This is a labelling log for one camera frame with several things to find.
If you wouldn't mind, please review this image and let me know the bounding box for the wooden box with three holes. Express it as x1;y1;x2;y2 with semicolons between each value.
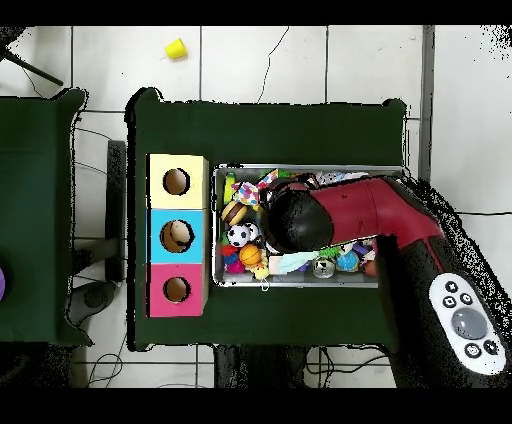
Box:
146;153;211;319

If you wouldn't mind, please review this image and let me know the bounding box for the shallow clear mesh bin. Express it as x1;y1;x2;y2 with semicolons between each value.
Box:
211;164;405;288

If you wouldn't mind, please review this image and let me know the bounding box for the colourful polka-dot cloth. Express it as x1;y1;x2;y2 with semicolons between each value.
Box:
231;169;277;211

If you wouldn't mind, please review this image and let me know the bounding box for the wooden burger toy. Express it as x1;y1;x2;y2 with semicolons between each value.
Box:
221;199;249;227

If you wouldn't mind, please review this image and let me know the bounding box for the small soccer ball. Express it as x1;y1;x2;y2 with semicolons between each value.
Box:
227;223;252;248

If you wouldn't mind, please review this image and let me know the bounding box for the small orange basketball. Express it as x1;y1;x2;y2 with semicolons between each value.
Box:
239;243;263;268

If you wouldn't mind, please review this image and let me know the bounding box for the mint green knit cloth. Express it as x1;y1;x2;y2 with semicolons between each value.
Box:
269;250;320;276

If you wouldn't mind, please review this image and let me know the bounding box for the dark green tablecloth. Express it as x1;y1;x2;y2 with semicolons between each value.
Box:
126;86;409;353

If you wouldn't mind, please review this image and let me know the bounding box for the black floor stand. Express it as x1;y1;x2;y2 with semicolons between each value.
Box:
67;139;128;328

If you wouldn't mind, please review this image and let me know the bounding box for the yellow cup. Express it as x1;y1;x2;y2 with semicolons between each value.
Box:
164;38;189;62

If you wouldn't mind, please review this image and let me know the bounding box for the dark green side table cloth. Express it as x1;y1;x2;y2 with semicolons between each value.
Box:
0;87;93;347

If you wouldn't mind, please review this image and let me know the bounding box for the black tripod leg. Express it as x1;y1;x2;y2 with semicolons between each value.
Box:
0;26;64;88

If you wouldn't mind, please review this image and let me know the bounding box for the thin black floor cable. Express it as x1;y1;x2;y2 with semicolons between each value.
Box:
257;26;291;104

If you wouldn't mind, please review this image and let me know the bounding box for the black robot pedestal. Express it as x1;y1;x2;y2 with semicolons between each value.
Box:
214;343;321;389

